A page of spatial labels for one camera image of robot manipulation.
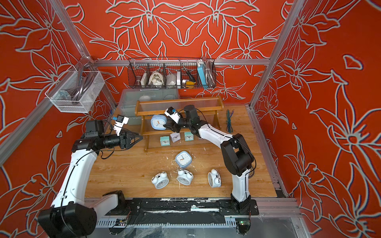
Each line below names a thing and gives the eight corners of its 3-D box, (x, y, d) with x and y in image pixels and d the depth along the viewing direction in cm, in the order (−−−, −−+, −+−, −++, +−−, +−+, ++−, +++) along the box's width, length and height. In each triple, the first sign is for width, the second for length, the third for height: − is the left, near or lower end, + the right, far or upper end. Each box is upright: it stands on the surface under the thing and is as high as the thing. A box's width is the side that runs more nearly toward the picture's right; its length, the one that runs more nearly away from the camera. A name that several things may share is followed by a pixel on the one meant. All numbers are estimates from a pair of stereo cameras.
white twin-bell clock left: (154, 189, 80) (150, 184, 73) (155, 177, 84) (152, 171, 77) (168, 189, 80) (166, 184, 73) (169, 177, 84) (167, 171, 77)
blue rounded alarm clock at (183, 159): (173, 159, 92) (173, 157, 89) (183, 150, 96) (183, 148, 94) (183, 170, 87) (183, 168, 85) (194, 160, 92) (194, 158, 89)
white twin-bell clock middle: (177, 181, 83) (175, 176, 75) (180, 173, 86) (179, 167, 78) (189, 187, 81) (189, 182, 74) (192, 178, 84) (193, 173, 77)
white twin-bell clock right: (208, 189, 81) (210, 184, 73) (207, 175, 86) (208, 168, 78) (219, 189, 81) (222, 184, 73) (217, 175, 86) (220, 168, 78)
